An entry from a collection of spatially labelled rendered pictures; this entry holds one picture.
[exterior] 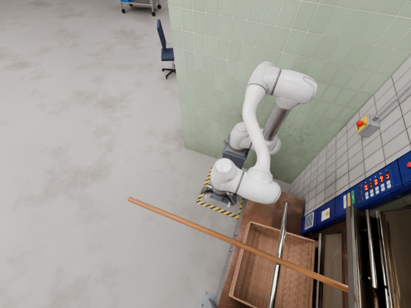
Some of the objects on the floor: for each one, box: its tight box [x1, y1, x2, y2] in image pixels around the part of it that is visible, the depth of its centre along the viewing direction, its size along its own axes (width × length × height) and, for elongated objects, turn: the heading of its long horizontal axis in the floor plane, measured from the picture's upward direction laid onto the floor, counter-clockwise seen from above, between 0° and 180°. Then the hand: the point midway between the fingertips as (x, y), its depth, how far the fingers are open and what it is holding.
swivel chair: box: [157, 19, 176, 79], centre depth 360 cm, size 52×49×89 cm
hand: (218, 200), depth 108 cm, fingers open, 13 cm apart
